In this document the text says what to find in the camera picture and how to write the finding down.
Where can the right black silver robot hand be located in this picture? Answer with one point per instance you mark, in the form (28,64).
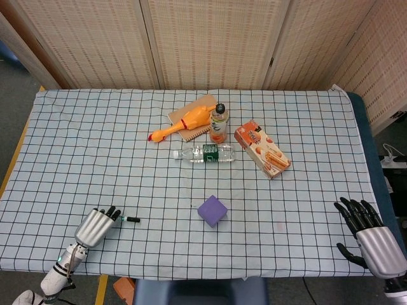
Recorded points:
(378,251)

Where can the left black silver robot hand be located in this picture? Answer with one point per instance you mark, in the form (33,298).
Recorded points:
(93,228)

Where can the white green marker pen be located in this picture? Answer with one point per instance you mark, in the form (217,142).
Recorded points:
(132,219)

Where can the purple cube block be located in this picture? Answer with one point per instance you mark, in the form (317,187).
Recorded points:
(212,210)

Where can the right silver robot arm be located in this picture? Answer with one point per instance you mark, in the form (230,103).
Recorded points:
(395,287)

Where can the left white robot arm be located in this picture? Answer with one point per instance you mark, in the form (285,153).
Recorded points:
(60,270)

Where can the black equipment box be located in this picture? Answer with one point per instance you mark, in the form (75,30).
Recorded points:
(395,190)

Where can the orange block on floor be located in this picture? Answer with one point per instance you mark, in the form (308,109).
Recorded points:
(123,290)

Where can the dark blue chair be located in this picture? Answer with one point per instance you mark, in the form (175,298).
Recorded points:
(200,292)

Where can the white checkered tablecloth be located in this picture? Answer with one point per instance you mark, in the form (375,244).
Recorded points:
(222,248)

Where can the clear water bottle green label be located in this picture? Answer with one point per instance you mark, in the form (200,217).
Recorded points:
(210,153)

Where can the brown spiral notebook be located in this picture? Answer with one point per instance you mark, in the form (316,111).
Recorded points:
(195,131)

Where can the yellow rubber chicken toy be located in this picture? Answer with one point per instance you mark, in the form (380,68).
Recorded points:
(194,118)

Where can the orange biscuit box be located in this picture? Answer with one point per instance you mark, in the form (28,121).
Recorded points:
(262,147)

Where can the orange juice bottle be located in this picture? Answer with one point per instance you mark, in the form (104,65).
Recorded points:
(218,127)

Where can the beige woven folding screen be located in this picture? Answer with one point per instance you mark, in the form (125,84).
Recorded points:
(216,41)

